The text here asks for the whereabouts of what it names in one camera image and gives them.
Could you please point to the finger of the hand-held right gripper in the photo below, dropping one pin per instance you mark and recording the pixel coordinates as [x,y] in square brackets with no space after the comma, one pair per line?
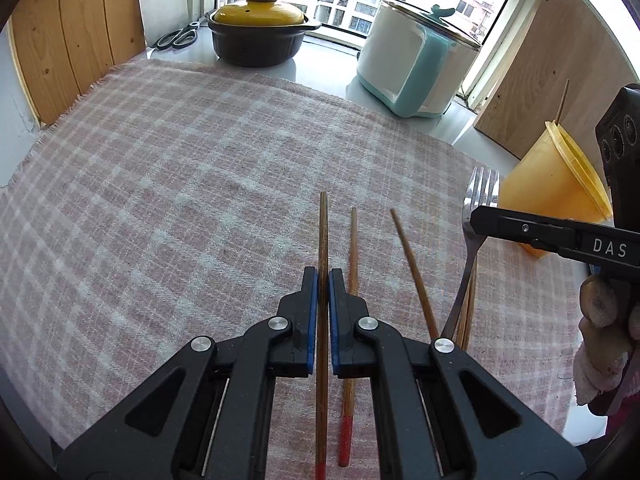
[520,227]

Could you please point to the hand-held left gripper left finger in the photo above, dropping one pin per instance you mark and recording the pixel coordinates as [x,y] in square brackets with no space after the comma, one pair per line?
[312,320]

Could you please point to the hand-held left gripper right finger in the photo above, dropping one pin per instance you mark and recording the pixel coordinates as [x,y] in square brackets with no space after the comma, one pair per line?
[336,320]

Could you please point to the yellow plastic container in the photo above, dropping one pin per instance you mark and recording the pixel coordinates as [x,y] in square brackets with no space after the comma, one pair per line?
[545,185]

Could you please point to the group of wooden chopsticks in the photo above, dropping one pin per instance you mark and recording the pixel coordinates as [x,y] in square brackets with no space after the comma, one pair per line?
[353,260]

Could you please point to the metal fork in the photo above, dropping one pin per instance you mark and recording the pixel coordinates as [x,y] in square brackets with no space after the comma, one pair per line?
[462,280]

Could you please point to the thin brown chopstick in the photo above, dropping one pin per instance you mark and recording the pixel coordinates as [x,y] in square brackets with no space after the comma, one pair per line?
[563,100]

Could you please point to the brown chopstick red end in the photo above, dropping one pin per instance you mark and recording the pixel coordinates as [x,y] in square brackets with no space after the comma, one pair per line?
[323,230]

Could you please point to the person's right hand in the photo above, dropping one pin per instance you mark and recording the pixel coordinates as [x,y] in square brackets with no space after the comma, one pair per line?
[602,340]

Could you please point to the light wooden board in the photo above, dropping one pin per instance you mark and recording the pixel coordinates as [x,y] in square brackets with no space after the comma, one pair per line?
[540,75]

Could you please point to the pink checkered cloth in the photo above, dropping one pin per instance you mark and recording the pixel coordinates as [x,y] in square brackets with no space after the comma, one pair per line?
[175,210]

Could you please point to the teal and white cooker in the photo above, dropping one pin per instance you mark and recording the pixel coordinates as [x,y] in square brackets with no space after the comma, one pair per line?
[395,65]

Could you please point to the glass cooker lid teal knob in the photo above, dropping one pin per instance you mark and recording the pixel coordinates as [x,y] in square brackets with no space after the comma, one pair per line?
[440,22]

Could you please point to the black clay pot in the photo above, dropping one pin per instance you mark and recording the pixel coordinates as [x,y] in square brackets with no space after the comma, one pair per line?
[255,42]

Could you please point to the yellow pot lid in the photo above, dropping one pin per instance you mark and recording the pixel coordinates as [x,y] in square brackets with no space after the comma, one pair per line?
[260,12]

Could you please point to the black scissors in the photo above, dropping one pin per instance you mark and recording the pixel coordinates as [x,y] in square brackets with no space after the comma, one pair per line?
[175,37]

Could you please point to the white cutting board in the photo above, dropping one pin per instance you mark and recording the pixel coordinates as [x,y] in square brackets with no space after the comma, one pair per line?
[160,5]

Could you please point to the pine plank board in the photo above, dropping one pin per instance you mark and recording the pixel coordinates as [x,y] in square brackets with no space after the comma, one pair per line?
[75,35]

